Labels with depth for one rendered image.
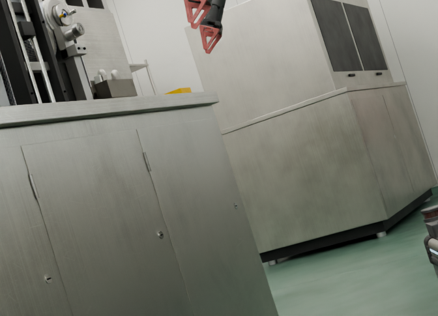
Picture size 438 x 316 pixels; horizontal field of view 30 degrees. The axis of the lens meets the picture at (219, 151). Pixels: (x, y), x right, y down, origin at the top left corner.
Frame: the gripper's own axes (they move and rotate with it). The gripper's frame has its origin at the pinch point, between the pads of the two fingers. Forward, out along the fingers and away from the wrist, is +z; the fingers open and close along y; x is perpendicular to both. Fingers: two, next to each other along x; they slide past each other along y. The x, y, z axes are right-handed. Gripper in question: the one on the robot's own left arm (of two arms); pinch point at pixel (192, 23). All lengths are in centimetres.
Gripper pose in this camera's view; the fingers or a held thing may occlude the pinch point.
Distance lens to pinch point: 227.4
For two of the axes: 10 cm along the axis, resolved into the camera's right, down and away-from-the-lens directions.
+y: -0.6, -0.2, -10.0
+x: 9.8, 2.1, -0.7
